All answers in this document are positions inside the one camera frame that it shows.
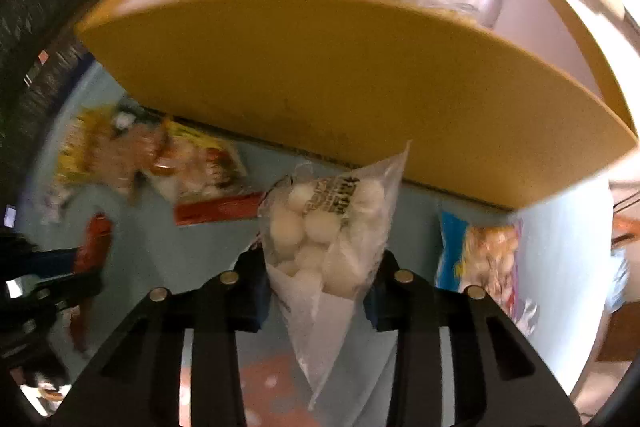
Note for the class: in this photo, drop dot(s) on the brown peanut snack bag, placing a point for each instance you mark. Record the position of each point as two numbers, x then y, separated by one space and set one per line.
119 157

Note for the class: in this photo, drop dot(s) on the yellow cardboard box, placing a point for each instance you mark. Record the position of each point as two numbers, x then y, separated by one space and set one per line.
509 110

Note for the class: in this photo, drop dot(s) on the red snack bar packet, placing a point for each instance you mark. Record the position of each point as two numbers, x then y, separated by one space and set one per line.
230 208

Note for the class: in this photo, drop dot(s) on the yellow cake snack packet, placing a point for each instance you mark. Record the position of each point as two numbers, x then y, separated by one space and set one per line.
86 153

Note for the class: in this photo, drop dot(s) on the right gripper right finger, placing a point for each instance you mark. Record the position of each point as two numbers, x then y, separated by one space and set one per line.
460 350

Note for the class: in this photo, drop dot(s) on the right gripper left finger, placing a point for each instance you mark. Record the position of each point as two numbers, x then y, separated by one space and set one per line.
134 378

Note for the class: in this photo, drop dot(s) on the blue purple marshmallow packet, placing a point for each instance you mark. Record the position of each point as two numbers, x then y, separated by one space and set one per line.
485 256

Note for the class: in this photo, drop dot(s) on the red chip packet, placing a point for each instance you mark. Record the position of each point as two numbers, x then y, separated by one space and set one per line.
90 257

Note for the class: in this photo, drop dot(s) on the clear white ball snack bag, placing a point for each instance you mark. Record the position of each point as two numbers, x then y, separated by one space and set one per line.
323 239

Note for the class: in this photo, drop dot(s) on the kraft nut snack bag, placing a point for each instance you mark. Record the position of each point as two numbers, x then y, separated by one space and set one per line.
194 165

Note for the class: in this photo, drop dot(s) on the light blue printed cloth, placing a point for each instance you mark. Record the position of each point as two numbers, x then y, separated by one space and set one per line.
563 268

